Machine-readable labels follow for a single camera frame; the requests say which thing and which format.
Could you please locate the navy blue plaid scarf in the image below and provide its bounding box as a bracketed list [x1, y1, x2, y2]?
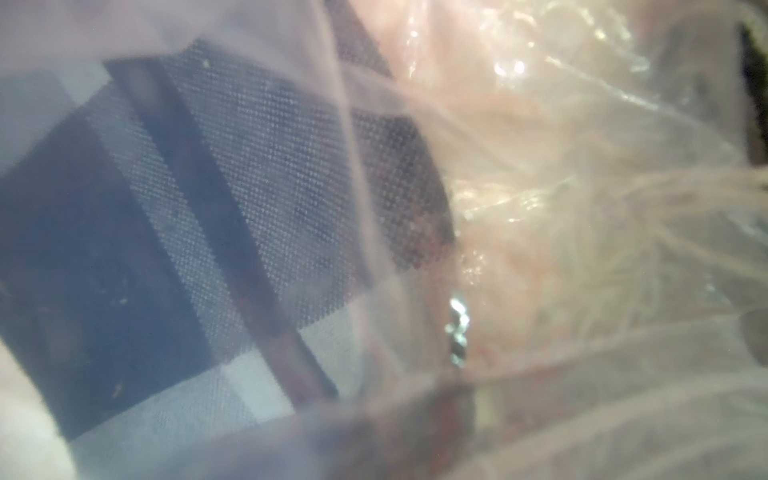
[1, 1, 453, 479]

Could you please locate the clear plastic vacuum bag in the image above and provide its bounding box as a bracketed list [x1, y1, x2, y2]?
[1, 1, 767, 479]

